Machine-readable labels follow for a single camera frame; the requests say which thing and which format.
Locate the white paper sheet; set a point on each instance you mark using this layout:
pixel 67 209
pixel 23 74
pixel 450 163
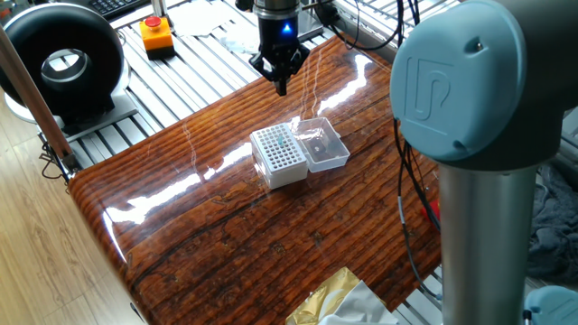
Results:
pixel 198 18

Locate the orange emergency stop button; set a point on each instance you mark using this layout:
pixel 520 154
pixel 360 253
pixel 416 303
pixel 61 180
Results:
pixel 155 38

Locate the white pipette tip box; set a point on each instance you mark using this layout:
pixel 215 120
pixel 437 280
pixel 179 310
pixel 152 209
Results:
pixel 280 158

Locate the small black knob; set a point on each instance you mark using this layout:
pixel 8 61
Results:
pixel 244 4

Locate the black keyboard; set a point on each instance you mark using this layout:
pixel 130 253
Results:
pixel 113 6

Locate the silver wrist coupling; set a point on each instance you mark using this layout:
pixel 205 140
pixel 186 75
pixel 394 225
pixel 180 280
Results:
pixel 276 6

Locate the brown frame bar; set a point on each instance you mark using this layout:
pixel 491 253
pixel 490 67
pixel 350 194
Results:
pixel 27 86

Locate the grey cloth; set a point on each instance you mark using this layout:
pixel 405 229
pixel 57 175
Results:
pixel 555 225

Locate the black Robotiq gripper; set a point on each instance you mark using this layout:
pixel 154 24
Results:
pixel 279 40

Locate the crumpled white cloth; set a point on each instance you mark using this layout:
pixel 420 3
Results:
pixel 239 40

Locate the gold tissue pack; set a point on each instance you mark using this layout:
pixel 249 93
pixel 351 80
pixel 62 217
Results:
pixel 325 298

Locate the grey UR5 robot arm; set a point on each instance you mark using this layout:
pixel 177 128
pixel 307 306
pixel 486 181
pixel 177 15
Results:
pixel 487 135

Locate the silver metal post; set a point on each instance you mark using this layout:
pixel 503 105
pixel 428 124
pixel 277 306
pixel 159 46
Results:
pixel 159 9

